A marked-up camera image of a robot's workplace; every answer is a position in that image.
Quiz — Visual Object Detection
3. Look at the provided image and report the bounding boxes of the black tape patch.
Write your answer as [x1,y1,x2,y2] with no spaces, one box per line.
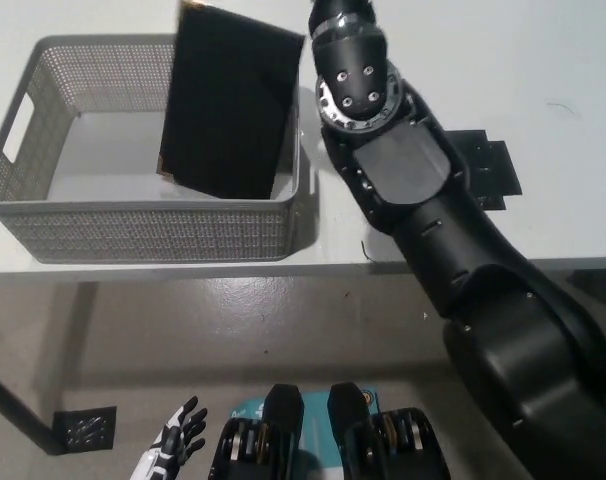
[442,129,525,212]

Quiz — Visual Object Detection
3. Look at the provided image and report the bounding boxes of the black hardcover notebook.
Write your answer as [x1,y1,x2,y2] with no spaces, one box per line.
[157,0,307,202]

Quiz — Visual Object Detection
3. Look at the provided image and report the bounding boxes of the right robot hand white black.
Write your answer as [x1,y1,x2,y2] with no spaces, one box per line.
[307,0,379,30]

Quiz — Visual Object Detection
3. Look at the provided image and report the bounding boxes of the black perforated foot bracket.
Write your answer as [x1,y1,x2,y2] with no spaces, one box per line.
[51,405,118,455]

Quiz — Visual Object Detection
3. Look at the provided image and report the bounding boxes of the black table leg bar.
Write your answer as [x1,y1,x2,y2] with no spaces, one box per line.
[0,367,60,455]

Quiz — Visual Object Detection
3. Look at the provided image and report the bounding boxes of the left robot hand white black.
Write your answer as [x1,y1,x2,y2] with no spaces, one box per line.
[151,396,209,467]

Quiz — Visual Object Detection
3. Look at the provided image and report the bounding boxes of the grey perforated plastic basket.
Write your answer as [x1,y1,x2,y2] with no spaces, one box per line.
[0,33,317,265]

